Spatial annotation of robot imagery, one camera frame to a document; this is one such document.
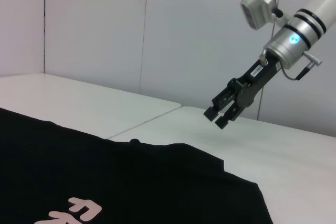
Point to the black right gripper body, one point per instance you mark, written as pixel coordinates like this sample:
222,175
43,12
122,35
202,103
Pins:
252,87

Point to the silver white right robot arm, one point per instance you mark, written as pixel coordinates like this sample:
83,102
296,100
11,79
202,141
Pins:
294,40

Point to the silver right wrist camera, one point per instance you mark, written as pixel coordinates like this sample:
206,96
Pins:
256,6

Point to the black t-shirt with FREE print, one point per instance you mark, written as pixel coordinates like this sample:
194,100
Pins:
105,176

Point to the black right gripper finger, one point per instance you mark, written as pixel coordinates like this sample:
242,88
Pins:
210,115
223,123

